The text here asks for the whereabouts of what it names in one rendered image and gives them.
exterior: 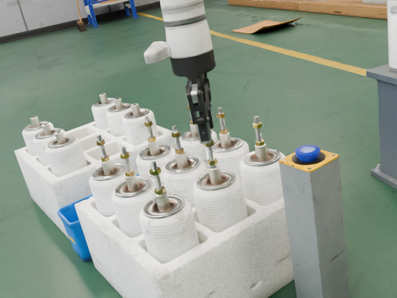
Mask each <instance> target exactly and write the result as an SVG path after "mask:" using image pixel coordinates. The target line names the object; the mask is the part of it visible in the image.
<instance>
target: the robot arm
mask: <svg viewBox="0 0 397 298"><path fill-rule="evenodd" d="M160 4H161V9H162V16H163V19H164V24H165V33H166V41H167V42H164V41H156V42H153V43H152V44H151V45H150V46H149V48H148V49H147V50H146V52H145V53H144V57H145V62H146V64H151V63H156V62H159V61H161V60H164V59H166V58H167V57H170V60H171V65H172V69H173V74H174V75H175V76H178V77H187V79H188V81H187V85H186V97H187V99H188V104H189V107H190V112H191V117H192V123H193V125H195V124H196V127H197V132H198V138H199V142H200V144H207V143H211V142H212V137H211V131H210V129H212V128H213V126H214V125H213V118H212V114H211V109H209V108H211V92H210V82H209V78H207V72H210V71H212V70H213V69H214V68H215V67H216V62H215V58H214V51H213V45H212V41H211V34H210V29H209V26H208V23H207V19H206V13H205V9H204V2H203V0H160ZM387 13H388V55H389V71H390V72H393V73H397V0H387ZM197 111H199V114H200V116H199V117H197Z"/></svg>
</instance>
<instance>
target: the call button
mask: <svg viewBox="0 0 397 298"><path fill-rule="evenodd" d="M320 154H321V151H320V147H318V146H316V145H303V146H300V147H298V148H297V149H296V150H295V155H296V157H298V159H299V160H300V161H306V162H308V161H314V160H316V159H318V156H319V155H320Z"/></svg>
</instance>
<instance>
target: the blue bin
mask: <svg viewBox="0 0 397 298"><path fill-rule="evenodd" d="M92 196H93V194H92V195H90V196H87V197H84V198H82V199H80V200H78V201H76V202H73V203H71V204H69V205H67V206H64V207H62V208H60V209H59V210H58V211H57V213H58V217H59V218H60V219H61V220H62V222H63V225H64V227H65V229H66V232H67V234H68V237H69V240H70V242H71V245H72V247H73V249H74V251H75V252H76V254H77V255H78V256H79V257H80V258H81V259H82V261H83V262H85V263H87V262H89V261H91V260H92V257H91V255H90V251H89V247H88V245H87V242H86V239H85V236H84V233H83V230H82V226H81V224H80V221H79V217H78V215H77V212H76V208H75V206H74V205H75V204H77V203H79V202H81V201H83V200H87V199H89V198H90V197H92Z"/></svg>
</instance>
